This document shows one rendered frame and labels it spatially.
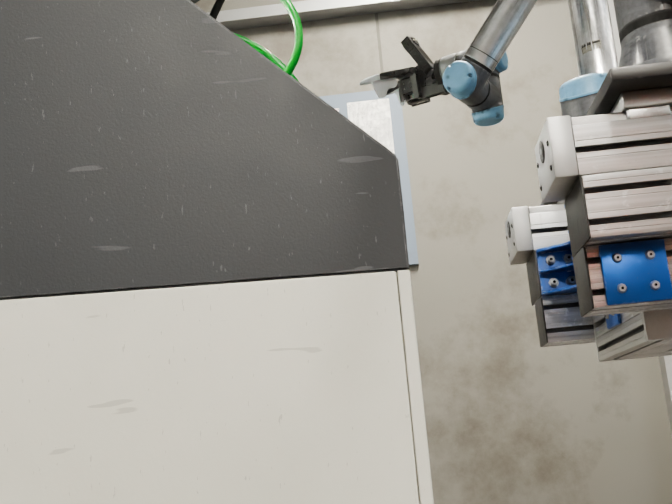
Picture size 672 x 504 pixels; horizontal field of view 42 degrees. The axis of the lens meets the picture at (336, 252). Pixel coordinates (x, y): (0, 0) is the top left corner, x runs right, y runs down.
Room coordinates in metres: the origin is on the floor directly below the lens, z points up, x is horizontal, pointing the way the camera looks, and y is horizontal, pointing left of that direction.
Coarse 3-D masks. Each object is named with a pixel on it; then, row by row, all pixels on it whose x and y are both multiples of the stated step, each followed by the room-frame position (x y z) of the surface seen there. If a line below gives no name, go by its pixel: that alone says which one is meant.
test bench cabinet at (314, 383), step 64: (0, 320) 1.12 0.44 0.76; (64, 320) 1.13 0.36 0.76; (128, 320) 1.13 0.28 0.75; (192, 320) 1.14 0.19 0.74; (256, 320) 1.14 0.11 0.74; (320, 320) 1.15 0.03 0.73; (384, 320) 1.15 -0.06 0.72; (0, 384) 1.12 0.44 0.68; (64, 384) 1.13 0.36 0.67; (128, 384) 1.13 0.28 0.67; (192, 384) 1.14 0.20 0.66; (256, 384) 1.14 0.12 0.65; (320, 384) 1.15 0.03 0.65; (384, 384) 1.15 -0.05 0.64; (0, 448) 1.12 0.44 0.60; (64, 448) 1.13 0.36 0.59; (128, 448) 1.13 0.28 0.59; (192, 448) 1.14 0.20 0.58; (256, 448) 1.14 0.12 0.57; (320, 448) 1.15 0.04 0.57; (384, 448) 1.15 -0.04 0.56
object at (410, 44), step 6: (408, 36) 2.03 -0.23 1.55; (402, 42) 2.03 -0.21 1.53; (408, 42) 2.02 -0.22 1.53; (414, 42) 2.03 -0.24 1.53; (408, 48) 2.03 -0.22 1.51; (414, 48) 2.02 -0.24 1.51; (420, 48) 2.04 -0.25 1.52; (414, 54) 2.02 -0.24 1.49; (420, 54) 2.01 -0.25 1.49; (426, 54) 2.05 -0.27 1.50; (414, 60) 2.03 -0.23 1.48; (420, 60) 2.02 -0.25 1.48; (426, 60) 2.01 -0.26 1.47; (420, 66) 2.02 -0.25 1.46; (426, 66) 2.01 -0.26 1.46; (432, 66) 2.01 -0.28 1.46; (426, 72) 2.02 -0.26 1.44
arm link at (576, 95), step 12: (564, 84) 1.71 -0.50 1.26; (576, 84) 1.67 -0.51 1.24; (588, 84) 1.66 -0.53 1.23; (600, 84) 1.66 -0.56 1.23; (564, 96) 1.70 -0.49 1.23; (576, 96) 1.67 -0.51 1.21; (588, 96) 1.66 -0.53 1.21; (564, 108) 1.70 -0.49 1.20; (576, 108) 1.67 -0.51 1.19; (588, 108) 1.66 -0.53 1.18
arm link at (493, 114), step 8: (488, 80) 1.93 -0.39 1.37; (496, 80) 1.93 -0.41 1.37; (496, 88) 1.93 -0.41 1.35; (488, 96) 1.89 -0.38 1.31; (496, 96) 1.92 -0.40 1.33; (480, 104) 1.89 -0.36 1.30; (488, 104) 1.91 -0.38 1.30; (496, 104) 1.93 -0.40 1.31; (472, 112) 1.96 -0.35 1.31; (480, 112) 1.93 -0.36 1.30; (488, 112) 1.93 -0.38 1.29; (496, 112) 1.93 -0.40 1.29; (480, 120) 1.94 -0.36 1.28; (488, 120) 1.95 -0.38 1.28; (496, 120) 1.95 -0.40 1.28
